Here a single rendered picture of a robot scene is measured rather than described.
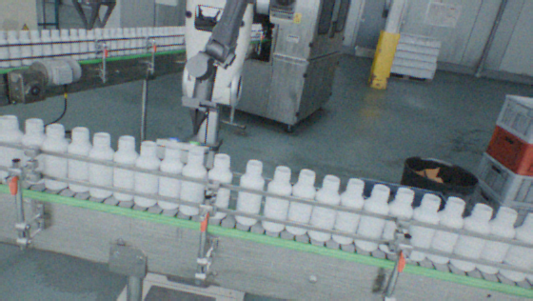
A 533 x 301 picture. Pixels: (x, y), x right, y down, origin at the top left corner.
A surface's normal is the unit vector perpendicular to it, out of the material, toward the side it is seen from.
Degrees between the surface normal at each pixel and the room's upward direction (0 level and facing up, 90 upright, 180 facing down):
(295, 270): 90
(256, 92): 90
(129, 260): 90
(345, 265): 90
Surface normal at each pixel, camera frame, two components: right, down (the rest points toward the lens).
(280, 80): -0.41, 0.29
